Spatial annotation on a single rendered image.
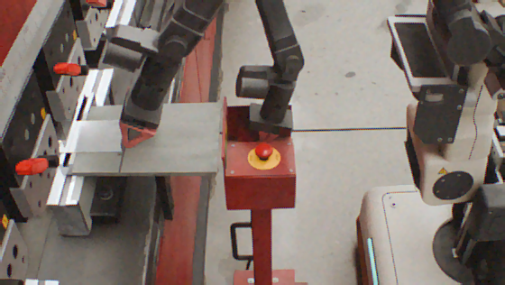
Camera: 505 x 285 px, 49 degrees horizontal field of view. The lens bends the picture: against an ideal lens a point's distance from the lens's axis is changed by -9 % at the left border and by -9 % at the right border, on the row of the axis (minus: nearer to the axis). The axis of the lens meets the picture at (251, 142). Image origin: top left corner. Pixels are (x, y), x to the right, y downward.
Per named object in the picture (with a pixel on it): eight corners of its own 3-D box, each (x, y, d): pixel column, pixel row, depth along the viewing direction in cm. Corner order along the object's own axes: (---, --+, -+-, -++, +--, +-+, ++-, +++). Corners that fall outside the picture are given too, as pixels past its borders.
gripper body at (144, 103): (120, 120, 98) (133, 88, 93) (130, 81, 105) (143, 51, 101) (156, 132, 100) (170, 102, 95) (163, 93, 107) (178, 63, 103)
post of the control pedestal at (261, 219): (271, 298, 182) (271, 186, 144) (254, 298, 182) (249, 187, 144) (271, 284, 186) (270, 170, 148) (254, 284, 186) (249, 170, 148)
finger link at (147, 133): (107, 149, 103) (122, 114, 97) (114, 122, 109) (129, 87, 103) (142, 161, 105) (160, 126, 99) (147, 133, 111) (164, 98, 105)
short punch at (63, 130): (69, 148, 104) (57, 108, 97) (59, 148, 104) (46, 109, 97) (80, 111, 111) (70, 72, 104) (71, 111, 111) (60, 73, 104)
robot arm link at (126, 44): (189, 44, 88) (195, 13, 94) (118, 20, 84) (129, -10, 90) (162, 98, 96) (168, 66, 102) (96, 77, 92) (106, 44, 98)
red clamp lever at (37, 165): (33, 161, 68) (59, 154, 78) (4, 162, 68) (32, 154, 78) (33, 177, 68) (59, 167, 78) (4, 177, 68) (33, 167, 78)
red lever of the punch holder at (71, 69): (70, 61, 82) (89, 64, 92) (44, 63, 82) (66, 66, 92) (70, 74, 82) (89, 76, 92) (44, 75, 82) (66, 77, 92)
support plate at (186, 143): (216, 176, 102) (216, 171, 102) (72, 176, 103) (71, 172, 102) (221, 105, 115) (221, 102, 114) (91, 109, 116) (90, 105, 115)
